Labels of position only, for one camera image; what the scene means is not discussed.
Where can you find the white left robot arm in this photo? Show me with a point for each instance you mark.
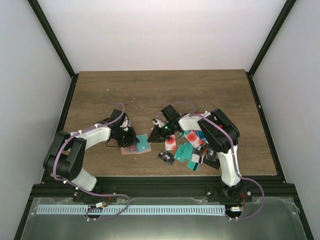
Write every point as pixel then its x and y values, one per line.
pixel 66 154

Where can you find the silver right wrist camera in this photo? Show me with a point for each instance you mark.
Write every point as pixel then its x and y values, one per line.
pixel 157 122

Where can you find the black VIP card right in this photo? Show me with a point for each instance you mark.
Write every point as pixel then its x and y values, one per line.
pixel 210 155

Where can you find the black vip card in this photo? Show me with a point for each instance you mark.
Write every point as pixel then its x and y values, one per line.
pixel 167 157
pixel 210 155

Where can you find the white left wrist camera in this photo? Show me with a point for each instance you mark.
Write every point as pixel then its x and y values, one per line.
pixel 126 124

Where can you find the black VIP card lower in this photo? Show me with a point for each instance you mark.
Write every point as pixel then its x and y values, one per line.
pixel 167 157

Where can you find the teal card large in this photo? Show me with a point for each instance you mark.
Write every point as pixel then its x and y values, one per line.
pixel 185 153

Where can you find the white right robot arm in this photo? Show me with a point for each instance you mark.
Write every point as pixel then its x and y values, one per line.
pixel 221 134

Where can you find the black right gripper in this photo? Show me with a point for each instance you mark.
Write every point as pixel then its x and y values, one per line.
pixel 158 137

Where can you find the white red circle card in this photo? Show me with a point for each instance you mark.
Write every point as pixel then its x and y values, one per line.
pixel 170 144
pixel 193 139

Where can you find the black card right bottom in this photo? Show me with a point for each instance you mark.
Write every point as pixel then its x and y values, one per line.
pixel 214 163

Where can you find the teal VIP card small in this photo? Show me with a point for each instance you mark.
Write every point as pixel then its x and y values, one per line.
pixel 143 144

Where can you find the grey metal tray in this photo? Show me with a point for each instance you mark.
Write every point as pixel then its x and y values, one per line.
pixel 273 219

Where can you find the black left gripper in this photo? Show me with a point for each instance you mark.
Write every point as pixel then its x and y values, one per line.
pixel 132 139

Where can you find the white slotted cable duct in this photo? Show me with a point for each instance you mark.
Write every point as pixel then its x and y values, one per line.
pixel 199 210

